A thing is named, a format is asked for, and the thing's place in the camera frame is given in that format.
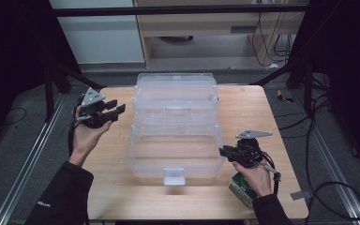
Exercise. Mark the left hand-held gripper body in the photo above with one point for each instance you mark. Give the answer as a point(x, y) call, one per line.
point(92, 111)

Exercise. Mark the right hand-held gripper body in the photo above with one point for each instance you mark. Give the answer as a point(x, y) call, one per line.
point(247, 153)

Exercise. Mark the green and white carton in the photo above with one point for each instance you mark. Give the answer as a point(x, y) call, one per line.
point(239, 189)

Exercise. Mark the clear plastic storage box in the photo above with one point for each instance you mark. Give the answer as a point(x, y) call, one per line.
point(175, 150)

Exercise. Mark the person's right hand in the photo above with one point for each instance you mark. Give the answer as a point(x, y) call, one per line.
point(258, 181)

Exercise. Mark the person's left hand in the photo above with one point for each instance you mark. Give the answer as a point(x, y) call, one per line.
point(84, 140)

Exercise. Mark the black metal stand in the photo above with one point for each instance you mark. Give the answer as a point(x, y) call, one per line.
point(48, 93)
point(307, 87)

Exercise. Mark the white cabinet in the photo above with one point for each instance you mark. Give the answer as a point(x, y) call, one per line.
point(100, 40)

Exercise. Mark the yellow black tape strip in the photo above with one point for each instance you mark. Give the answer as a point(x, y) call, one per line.
point(284, 97)

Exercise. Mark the grey tape piece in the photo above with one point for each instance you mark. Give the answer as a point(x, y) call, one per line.
point(300, 195)

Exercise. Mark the black horizontal bar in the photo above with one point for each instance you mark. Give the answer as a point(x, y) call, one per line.
point(168, 11)

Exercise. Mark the wooden desk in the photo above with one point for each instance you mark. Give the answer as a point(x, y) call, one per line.
point(200, 22)

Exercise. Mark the aluminium floor rail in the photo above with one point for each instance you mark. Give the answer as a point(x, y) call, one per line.
point(334, 162)
point(28, 162)

